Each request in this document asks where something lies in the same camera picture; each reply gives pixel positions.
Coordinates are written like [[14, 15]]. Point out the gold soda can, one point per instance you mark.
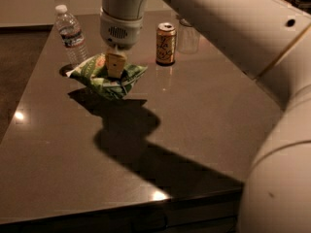
[[165, 44]]

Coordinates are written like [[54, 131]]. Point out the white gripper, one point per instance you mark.
[[120, 32]]

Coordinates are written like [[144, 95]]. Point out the clear glass with straws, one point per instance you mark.
[[187, 37]]

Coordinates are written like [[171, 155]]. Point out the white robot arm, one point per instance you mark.
[[270, 41]]

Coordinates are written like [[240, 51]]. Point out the clear plastic water bottle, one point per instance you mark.
[[72, 35]]

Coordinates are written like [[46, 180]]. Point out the green jalapeno chip bag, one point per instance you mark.
[[93, 73]]

